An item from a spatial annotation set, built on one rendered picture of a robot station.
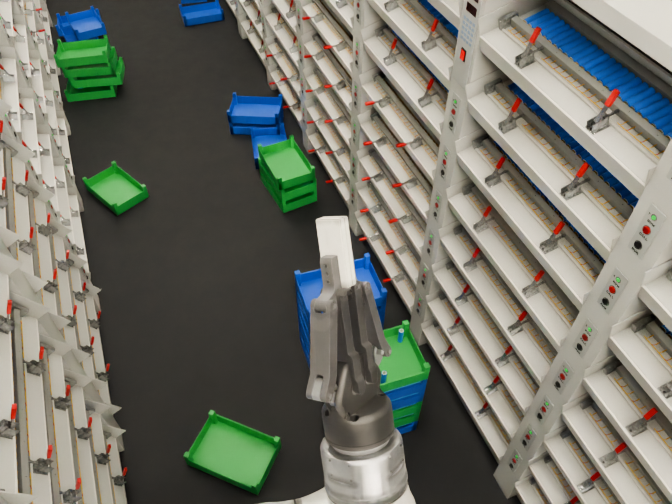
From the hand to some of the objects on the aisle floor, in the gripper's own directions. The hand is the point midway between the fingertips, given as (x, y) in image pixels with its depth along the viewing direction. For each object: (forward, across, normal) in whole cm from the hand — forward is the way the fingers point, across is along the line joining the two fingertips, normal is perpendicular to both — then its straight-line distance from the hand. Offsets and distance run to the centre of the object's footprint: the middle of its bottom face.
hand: (335, 251), depth 59 cm
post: (-124, -146, +35) cm, 194 cm away
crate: (-105, -90, +127) cm, 188 cm away
